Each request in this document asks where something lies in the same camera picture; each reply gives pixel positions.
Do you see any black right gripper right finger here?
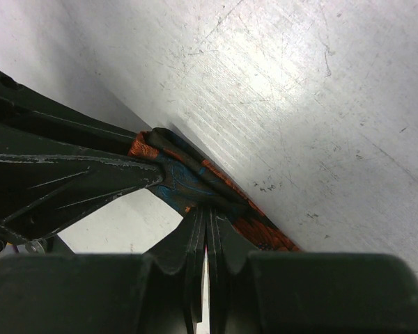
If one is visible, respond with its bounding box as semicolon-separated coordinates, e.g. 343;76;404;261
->
206;209;418;333

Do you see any black orange floral tie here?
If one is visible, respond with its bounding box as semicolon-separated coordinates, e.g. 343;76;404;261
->
129;128;299;252

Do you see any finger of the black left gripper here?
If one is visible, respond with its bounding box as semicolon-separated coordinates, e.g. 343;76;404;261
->
0;123;163;244
0;71;137;150

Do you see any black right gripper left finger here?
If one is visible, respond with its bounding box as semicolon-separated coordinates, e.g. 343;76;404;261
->
0;207;206;333

